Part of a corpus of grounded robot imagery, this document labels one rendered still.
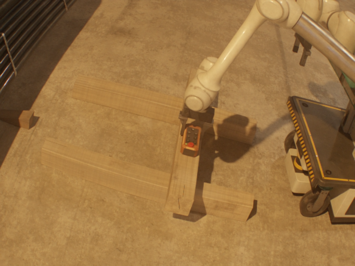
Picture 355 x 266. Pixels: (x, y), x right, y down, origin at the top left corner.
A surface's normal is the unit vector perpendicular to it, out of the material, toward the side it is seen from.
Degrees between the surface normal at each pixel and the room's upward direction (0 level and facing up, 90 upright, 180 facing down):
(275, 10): 89
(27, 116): 14
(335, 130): 0
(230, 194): 0
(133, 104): 90
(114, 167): 0
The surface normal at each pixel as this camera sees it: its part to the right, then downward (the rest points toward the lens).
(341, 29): -0.75, 0.21
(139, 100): -0.11, 0.57
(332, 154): 0.24, -0.78
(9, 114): 0.00, -0.82
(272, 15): -0.37, 0.39
